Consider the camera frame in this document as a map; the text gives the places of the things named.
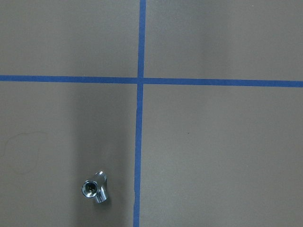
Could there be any chrome metal pipe fitting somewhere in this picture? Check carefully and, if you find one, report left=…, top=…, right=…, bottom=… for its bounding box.
left=81, top=171, right=109, bottom=203

